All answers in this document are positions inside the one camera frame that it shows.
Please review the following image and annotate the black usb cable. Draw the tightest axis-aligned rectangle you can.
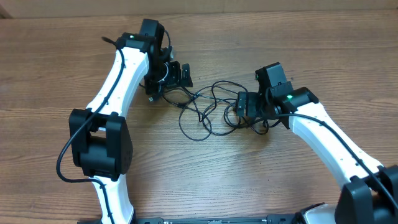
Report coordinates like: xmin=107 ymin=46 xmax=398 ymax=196
xmin=138 ymin=80 xmax=282 ymax=142

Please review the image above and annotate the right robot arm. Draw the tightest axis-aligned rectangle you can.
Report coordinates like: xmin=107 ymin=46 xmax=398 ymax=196
xmin=234 ymin=62 xmax=397 ymax=224

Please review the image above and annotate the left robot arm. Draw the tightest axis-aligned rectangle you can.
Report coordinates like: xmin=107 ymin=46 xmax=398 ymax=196
xmin=64 ymin=19 xmax=193 ymax=223

